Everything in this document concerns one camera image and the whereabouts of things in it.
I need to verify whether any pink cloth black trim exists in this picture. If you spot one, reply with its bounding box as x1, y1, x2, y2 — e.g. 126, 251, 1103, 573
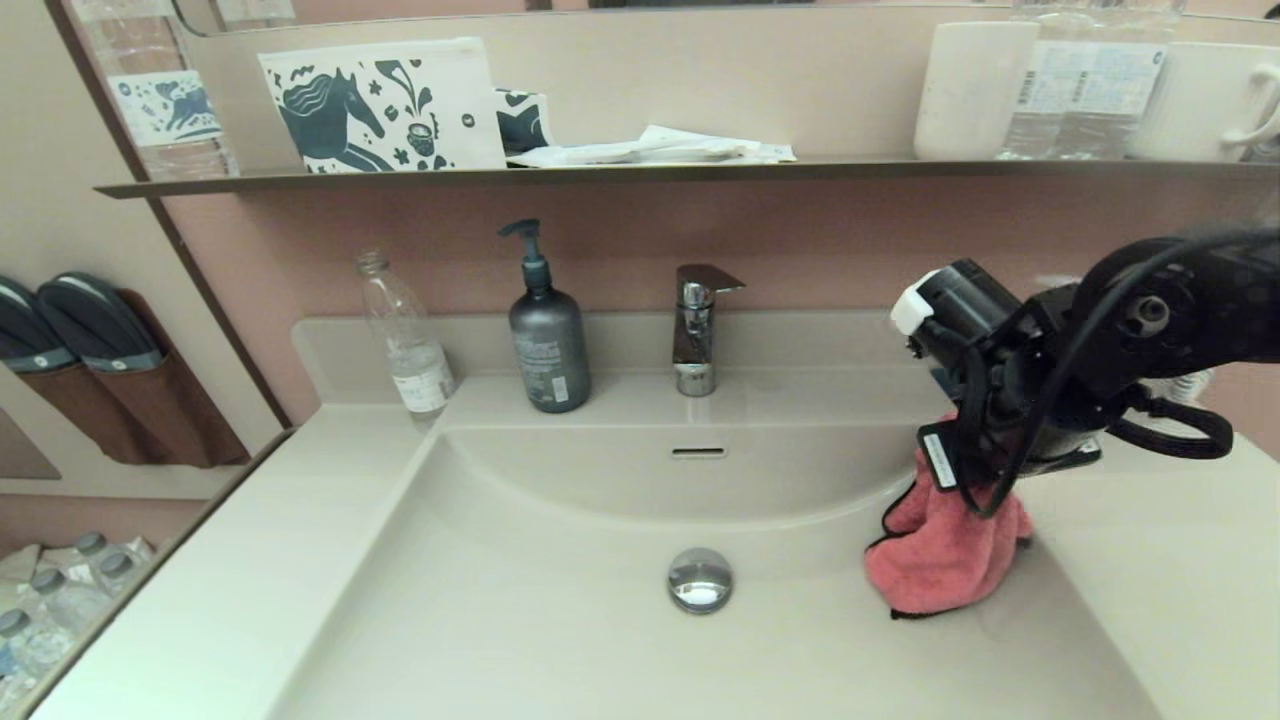
864, 410, 1035, 620

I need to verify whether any chrome sink faucet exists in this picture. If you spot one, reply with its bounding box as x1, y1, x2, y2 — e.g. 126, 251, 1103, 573
672, 263, 747, 398

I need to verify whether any chrome sink drain stopper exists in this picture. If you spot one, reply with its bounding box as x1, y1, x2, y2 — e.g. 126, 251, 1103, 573
667, 547, 735, 614

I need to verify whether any white ceramic sink basin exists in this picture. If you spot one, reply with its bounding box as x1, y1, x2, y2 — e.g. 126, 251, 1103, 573
265, 420, 1161, 720

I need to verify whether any clear labelled water bottle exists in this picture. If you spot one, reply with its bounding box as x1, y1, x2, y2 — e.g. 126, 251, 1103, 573
996, 0, 1093, 161
1078, 0, 1186, 161

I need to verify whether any grey pump soap bottle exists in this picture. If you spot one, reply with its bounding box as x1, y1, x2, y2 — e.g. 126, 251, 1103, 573
499, 218, 592, 415

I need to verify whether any uncapped clear plastic bottle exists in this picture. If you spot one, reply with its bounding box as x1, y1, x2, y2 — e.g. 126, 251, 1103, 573
355, 250, 458, 421

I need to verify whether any small teal patterned box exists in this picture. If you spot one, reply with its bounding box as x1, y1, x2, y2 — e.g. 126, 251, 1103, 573
494, 88, 553, 157

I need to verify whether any white horse print pouch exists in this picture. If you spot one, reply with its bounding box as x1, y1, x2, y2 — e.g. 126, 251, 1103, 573
258, 37, 508, 175

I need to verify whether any brown slipper holder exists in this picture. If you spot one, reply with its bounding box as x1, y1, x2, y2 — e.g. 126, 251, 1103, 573
12, 360, 173, 466
88, 290, 251, 468

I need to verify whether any small grey-capped water bottle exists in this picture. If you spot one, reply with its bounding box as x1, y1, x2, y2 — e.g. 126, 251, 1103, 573
72, 531, 129, 599
28, 567, 113, 644
100, 551, 159, 599
0, 609, 63, 694

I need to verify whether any dark grey slipper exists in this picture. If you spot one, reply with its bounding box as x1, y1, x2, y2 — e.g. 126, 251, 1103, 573
36, 271, 166, 373
0, 275, 79, 375

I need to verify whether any clear bottle horse print label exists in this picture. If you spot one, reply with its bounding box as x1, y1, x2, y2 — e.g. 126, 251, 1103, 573
68, 0, 241, 181

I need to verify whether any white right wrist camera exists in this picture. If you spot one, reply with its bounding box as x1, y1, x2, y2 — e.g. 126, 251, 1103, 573
890, 270, 943, 337

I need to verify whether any black smooth arm cable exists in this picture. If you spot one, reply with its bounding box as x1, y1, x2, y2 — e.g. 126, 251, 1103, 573
958, 228, 1280, 519

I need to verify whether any white handleless cup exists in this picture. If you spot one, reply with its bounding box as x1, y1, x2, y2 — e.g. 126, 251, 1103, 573
913, 20, 1041, 161

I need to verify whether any white mug with handle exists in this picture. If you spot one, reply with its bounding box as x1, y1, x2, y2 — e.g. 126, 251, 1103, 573
1125, 40, 1280, 163

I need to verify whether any metal wall shelf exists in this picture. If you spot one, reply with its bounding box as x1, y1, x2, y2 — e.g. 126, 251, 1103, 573
95, 158, 1280, 200

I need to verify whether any wall mirror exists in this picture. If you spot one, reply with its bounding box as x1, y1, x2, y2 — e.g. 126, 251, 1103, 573
170, 0, 1280, 39

